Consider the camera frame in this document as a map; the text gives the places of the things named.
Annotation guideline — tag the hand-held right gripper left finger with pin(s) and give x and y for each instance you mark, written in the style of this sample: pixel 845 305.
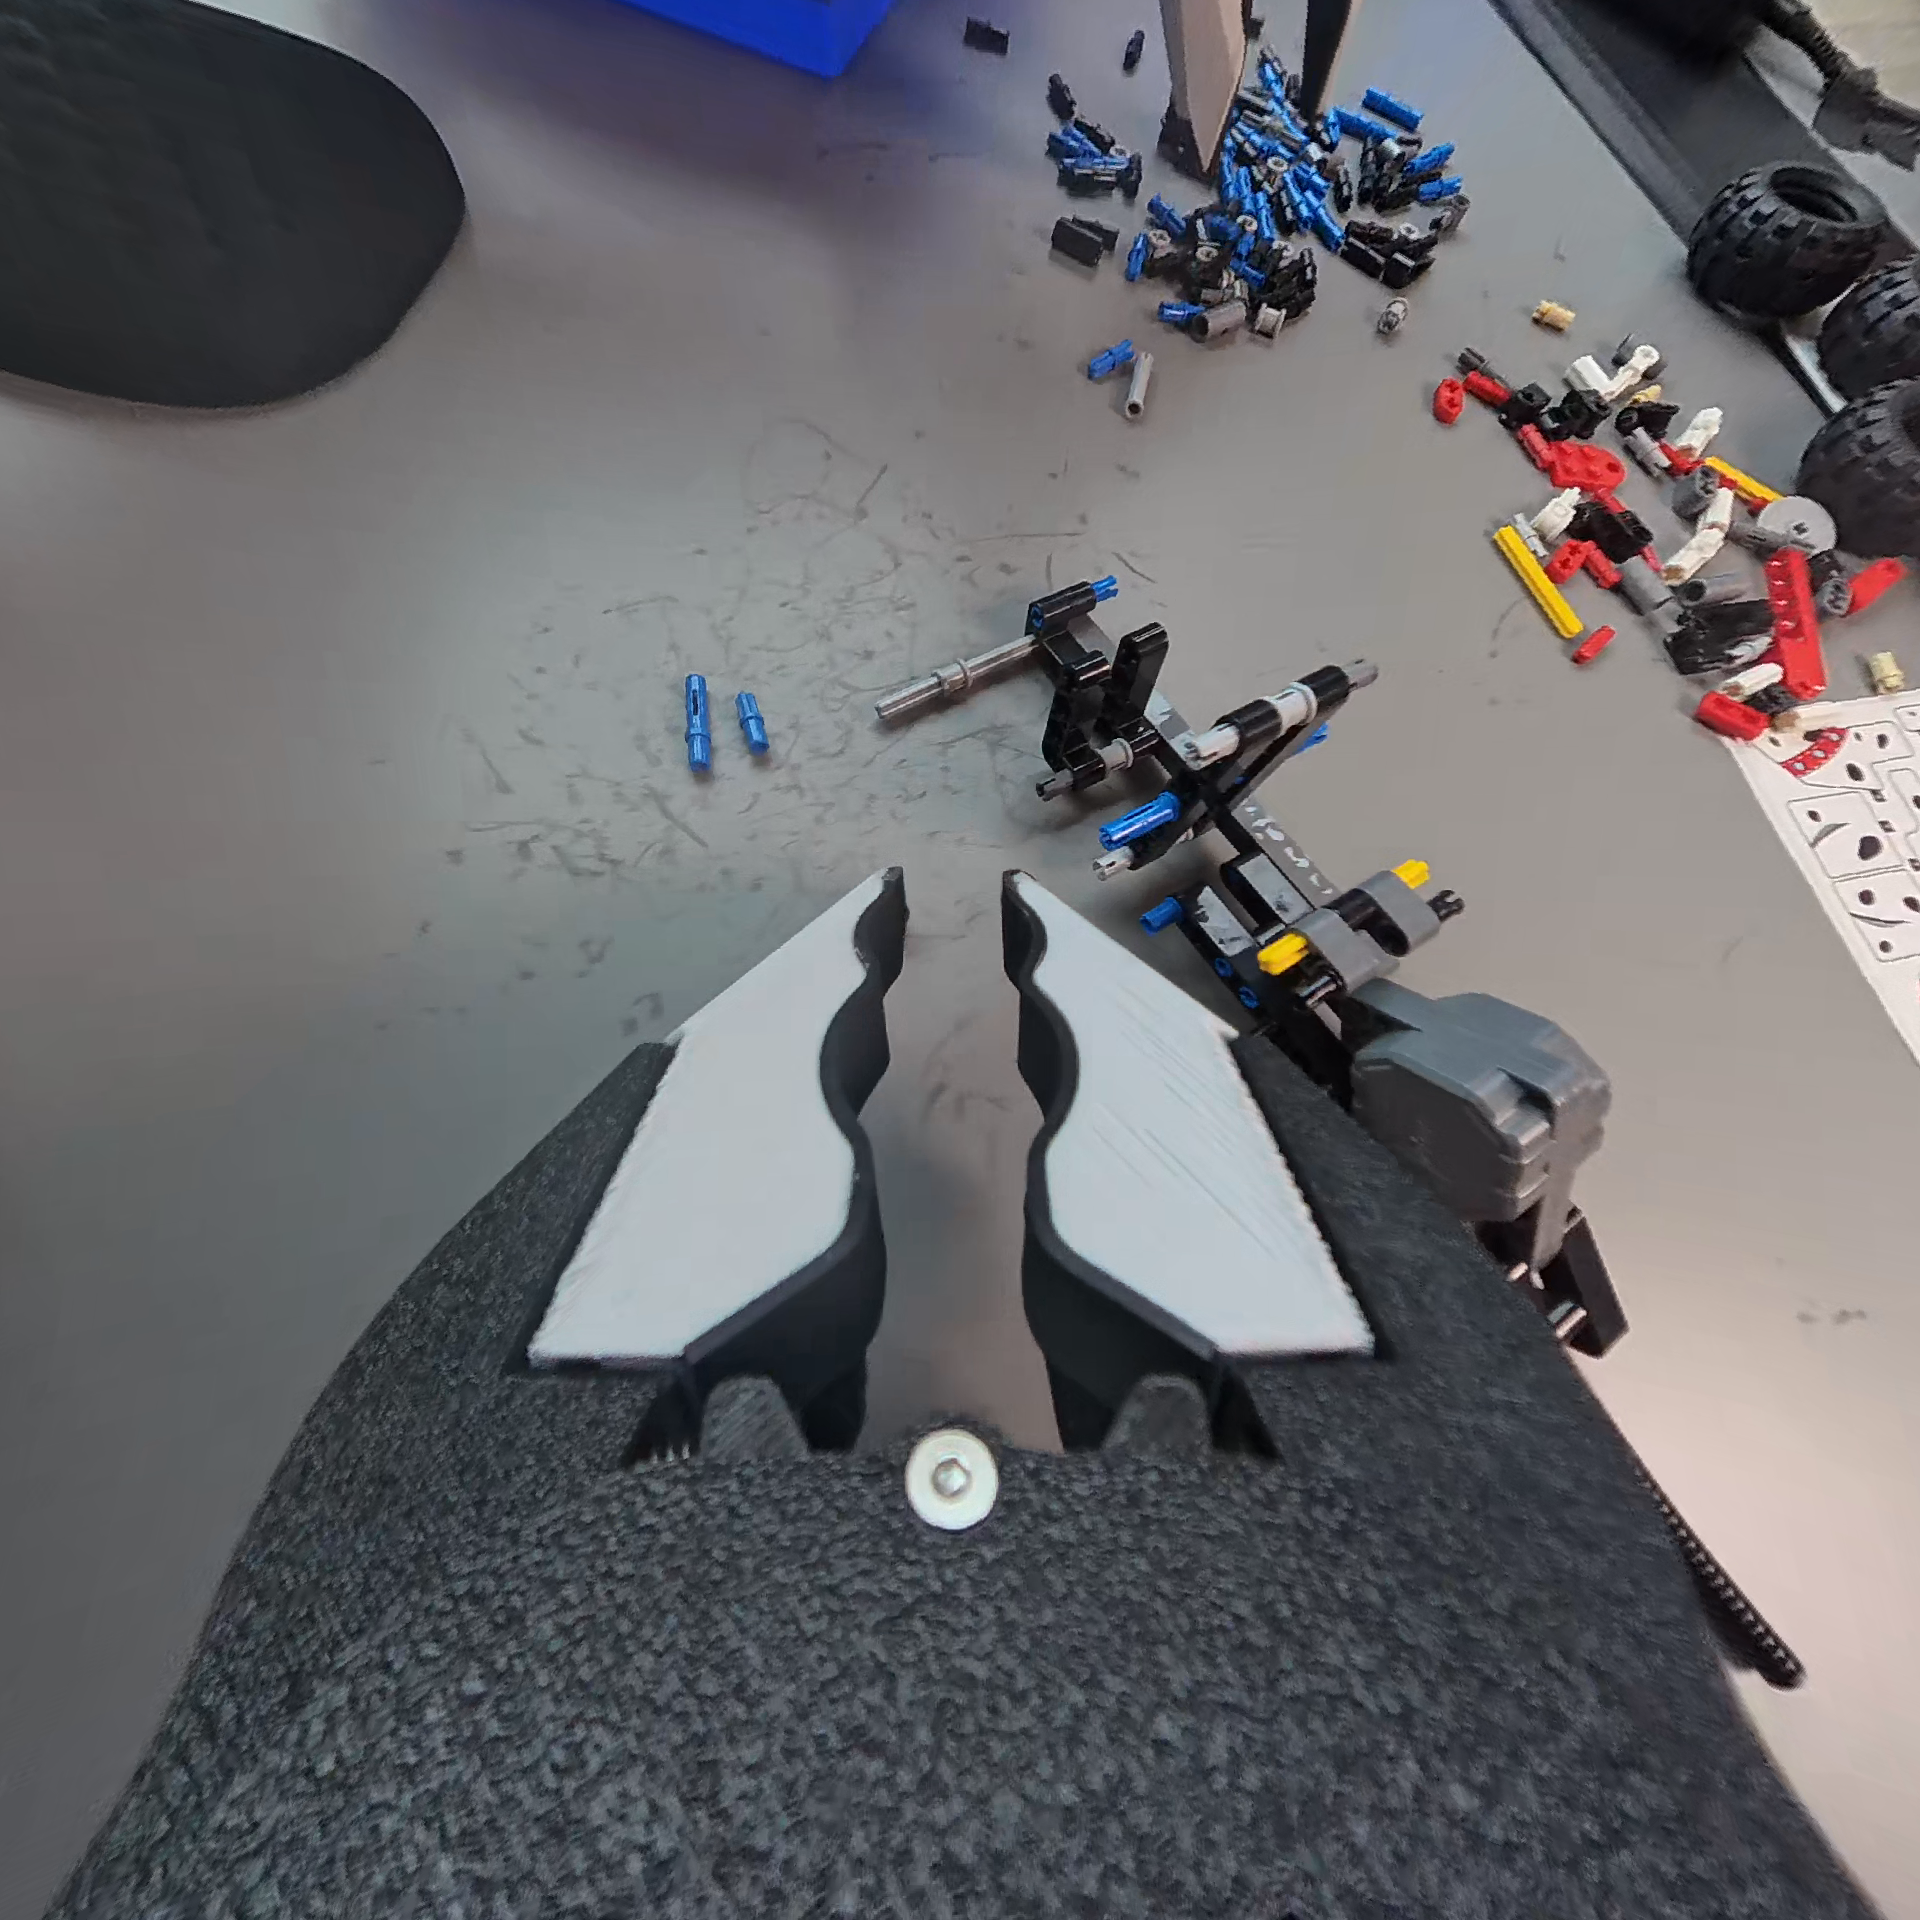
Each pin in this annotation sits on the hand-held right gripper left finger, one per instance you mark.
pixel 705 1172

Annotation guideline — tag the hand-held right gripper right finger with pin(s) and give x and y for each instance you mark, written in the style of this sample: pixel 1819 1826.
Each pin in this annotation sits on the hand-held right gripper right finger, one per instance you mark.
pixel 1185 1172

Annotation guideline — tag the small black connector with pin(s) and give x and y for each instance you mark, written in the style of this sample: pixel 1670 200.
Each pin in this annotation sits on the small black connector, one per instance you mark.
pixel 984 37

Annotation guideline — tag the short blue pin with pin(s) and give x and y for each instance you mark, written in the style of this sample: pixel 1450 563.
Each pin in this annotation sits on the short blue pin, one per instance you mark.
pixel 751 723
pixel 1109 359

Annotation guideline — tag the blue plastic bin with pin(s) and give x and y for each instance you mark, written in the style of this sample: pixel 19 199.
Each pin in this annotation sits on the blue plastic bin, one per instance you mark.
pixel 779 27

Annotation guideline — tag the instruction sheet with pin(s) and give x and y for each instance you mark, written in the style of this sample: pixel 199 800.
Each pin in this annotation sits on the instruction sheet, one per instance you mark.
pixel 1854 855

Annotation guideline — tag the long blue pin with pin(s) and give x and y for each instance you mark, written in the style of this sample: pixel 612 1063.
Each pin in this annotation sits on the long blue pin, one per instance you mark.
pixel 695 723

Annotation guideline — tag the black desk rail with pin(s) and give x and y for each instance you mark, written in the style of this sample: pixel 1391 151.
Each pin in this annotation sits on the black desk rail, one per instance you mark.
pixel 1634 137

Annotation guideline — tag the black toy assembly grey motor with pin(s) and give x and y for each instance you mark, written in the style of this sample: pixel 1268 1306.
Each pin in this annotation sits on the black toy assembly grey motor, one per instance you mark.
pixel 1259 885

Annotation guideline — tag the pile of red white bricks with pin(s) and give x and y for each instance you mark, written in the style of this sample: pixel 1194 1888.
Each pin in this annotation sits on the pile of red white bricks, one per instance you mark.
pixel 1650 510

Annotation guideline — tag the black toy tyre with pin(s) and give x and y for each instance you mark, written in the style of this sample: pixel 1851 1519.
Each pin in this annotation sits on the black toy tyre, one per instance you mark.
pixel 1866 472
pixel 1785 242
pixel 1874 321

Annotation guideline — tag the pile of blue black pins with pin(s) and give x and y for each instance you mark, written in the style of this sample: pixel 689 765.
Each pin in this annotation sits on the pile of blue black pins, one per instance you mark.
pixel 1252 211

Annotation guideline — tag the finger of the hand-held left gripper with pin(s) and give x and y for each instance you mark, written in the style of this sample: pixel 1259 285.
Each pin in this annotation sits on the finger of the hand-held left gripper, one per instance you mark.
pixel 1326 44
pixel 1202 69

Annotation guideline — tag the grey pin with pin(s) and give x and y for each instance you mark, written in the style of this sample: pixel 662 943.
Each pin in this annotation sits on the grey pin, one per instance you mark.
pixel 1138 387

